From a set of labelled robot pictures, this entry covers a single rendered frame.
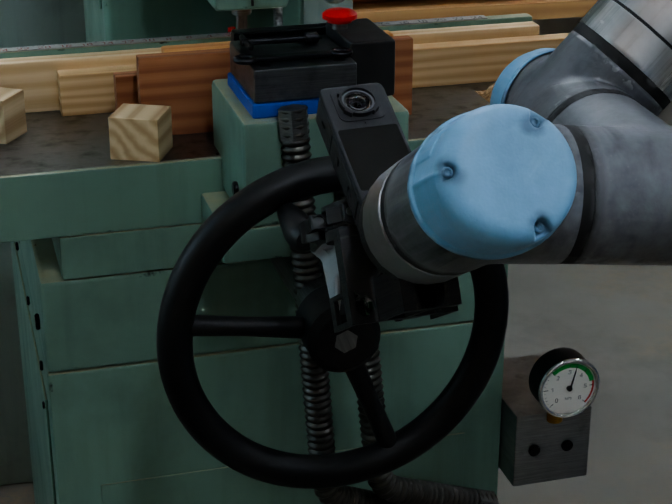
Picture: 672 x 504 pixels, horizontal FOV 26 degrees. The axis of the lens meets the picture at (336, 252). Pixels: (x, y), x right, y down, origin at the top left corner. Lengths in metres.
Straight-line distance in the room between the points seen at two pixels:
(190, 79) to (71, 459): 0.36
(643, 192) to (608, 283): 2.50
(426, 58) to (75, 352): 0.46
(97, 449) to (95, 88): 0.34
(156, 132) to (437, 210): 0.56
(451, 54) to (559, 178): 0.75
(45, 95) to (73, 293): 0.22
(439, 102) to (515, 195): 0.71
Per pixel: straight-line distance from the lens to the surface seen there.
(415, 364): 1.41
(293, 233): 1.05
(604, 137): 0.78
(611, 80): 0.89
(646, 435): 2.68
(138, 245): 1.29
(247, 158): 1.18
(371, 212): 0.83
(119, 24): 1.58
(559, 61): 0.90
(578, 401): 1.42
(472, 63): 1.49
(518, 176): 0.72
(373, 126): 0.93
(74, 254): 1.28
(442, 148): 0.72
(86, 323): 1.31
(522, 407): 1.45
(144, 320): 1.32
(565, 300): 3.17
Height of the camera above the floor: 1.32
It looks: 23 degrees down
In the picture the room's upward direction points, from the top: straight up
